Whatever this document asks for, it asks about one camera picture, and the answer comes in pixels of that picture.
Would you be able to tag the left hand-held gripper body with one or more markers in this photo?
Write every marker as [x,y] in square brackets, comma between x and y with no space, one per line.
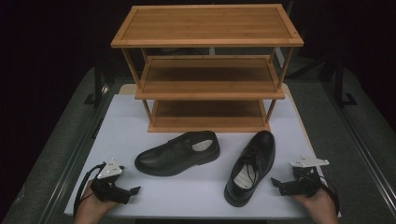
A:
[110,188]

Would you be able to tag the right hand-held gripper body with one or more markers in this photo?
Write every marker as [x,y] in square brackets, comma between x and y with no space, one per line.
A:
[303,185]

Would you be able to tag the black leather shoe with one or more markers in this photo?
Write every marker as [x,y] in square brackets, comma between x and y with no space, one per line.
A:
[260,149]
[174,155]

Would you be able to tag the wooden three-tier shoe rack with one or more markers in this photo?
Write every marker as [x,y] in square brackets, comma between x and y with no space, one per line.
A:
[207,26]

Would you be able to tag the person's left hand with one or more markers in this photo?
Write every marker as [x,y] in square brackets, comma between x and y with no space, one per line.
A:
[90,208]

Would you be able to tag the person's right hand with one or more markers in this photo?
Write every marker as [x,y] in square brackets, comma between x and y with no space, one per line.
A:
[320,208]

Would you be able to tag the white table sheet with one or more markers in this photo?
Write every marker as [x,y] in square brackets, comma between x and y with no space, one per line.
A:
[186,193]

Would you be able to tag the black metal stand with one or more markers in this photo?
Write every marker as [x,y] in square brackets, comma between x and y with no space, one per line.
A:
[340,84]
[98,84]

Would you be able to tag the metal floor rail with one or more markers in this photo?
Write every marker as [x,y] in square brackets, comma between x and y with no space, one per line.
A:
[361,143]
[73,158]

